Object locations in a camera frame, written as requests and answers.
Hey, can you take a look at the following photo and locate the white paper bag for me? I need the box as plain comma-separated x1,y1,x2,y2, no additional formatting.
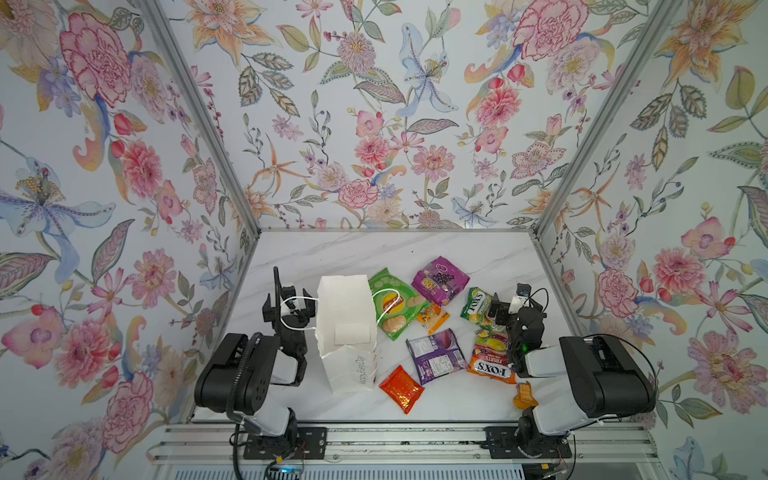
279,275,380,395

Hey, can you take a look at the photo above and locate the purple white snack packet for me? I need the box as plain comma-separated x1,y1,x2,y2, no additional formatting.
406,329,469,386

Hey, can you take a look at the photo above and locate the magenta purple snack bag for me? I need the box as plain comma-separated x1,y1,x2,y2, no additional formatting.
411,256,470,307

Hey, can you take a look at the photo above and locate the green chips bag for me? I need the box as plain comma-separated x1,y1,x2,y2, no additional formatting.
369,268,428,340

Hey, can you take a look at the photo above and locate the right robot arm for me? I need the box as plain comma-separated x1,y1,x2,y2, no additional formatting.
488,295,657,440

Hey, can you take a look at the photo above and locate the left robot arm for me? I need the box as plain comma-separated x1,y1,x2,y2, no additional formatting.
194,268,317,438

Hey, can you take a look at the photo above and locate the orange Fox's candy bag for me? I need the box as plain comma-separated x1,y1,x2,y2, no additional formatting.
469,330,516,384

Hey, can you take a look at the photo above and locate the green Fox's candy bag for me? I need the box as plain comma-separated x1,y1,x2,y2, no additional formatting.
461,287,495,330

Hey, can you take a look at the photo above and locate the small orange candy wrapper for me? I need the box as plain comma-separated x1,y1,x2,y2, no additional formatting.
513,382,539,411

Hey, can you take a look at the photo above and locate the small orange snack packet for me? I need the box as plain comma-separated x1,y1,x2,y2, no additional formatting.
417,303,450,335

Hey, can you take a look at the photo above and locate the red snack packet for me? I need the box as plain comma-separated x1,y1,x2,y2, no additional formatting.
379,366,424,414

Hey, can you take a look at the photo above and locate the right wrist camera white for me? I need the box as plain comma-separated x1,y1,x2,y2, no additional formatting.
516,283,532,301

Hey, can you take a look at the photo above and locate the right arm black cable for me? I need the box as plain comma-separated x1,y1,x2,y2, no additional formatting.
581,333,658,397

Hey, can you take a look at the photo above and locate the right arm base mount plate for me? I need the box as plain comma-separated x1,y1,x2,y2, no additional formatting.
481,426,572,460

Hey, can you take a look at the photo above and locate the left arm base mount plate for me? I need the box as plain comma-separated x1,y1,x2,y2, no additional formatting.
242,427,328,460

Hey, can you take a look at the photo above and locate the aluminium front rail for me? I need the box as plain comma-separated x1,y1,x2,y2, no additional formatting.
146,422,661,466

